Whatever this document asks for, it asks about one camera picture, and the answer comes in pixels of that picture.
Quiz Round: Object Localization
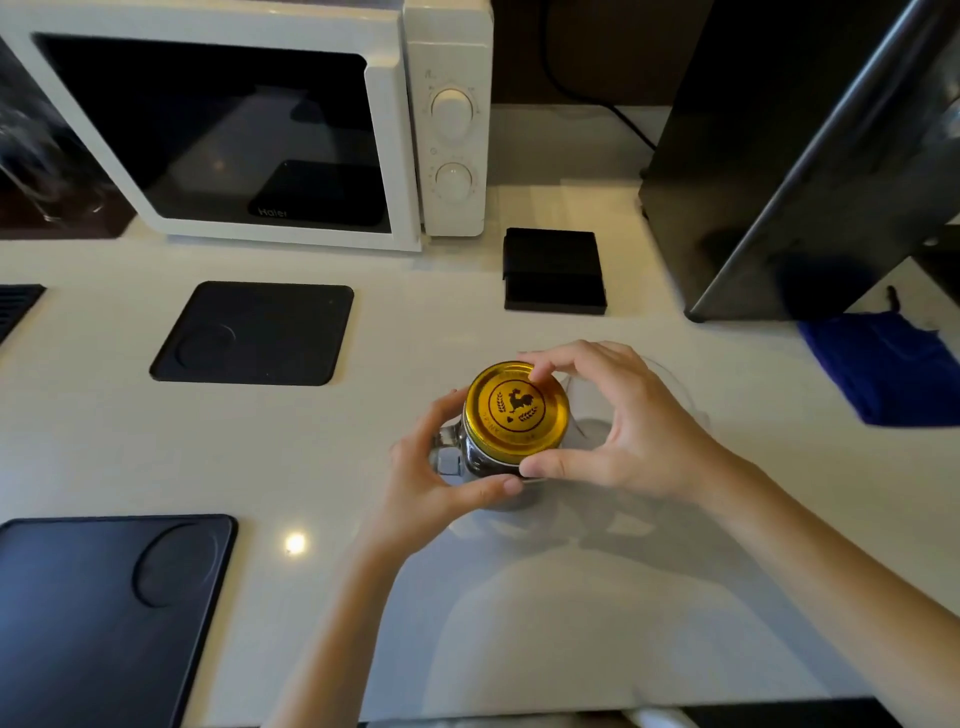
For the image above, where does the person's left hand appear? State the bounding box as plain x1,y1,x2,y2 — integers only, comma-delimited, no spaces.
366,387,525,558

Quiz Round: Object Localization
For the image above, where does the clear drinking glass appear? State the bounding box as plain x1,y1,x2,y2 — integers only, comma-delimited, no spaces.
0,93,110,226

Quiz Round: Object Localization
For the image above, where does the tall black appliance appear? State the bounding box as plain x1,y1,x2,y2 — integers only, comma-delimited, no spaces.
639,0,960,324

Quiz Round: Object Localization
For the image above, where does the person's left forearm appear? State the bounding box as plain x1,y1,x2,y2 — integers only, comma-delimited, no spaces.
264,517,430,728

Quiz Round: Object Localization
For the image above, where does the white microwave oven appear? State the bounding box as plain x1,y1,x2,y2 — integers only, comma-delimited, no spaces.
0,0,495,253

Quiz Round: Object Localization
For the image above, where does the black power cable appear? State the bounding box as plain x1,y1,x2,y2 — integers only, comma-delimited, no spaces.
541,0,659,151

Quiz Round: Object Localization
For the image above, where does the black ribbed mat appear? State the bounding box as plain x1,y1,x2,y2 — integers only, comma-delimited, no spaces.
0,284,47,345

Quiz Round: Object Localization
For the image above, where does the person's right hand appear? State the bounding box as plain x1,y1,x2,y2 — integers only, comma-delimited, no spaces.
516,340,723,513

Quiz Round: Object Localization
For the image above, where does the stack of black coasters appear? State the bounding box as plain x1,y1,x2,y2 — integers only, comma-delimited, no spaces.
502,227,609,315

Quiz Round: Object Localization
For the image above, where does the gold jar lid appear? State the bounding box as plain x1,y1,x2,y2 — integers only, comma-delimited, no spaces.
463,361,572,463

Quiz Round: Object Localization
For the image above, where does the square black rubber mat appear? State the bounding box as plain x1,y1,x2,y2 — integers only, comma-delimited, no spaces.
149,281,355,387

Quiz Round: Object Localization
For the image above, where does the person's right forearm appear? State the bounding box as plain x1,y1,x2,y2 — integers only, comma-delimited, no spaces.
701,446,960,728

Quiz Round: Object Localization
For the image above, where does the blue cloth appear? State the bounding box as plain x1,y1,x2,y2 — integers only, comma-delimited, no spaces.
796,311,960,429

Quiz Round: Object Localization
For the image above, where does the white microwave dial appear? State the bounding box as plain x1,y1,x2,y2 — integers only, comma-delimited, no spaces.
430,87,475,141
434,161,475,203

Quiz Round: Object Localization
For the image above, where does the black tray with round recess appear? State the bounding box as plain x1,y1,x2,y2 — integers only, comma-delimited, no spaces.
0,514,240,728

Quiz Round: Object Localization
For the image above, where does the glass jar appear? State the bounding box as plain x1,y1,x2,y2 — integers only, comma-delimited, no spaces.
429,408,573,513

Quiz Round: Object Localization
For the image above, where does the clear glass bowl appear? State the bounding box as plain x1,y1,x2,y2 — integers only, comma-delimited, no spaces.
562,354,714,451

